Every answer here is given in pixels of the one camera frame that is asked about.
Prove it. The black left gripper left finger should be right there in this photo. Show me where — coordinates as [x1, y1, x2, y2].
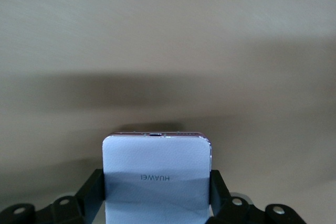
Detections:
[0, 168, 106, 224]

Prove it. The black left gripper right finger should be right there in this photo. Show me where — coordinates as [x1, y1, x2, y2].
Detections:
[209, 168, 305, 224]

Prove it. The white leather flip phone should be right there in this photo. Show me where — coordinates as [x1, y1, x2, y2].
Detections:
[101, 130, 213, 224]

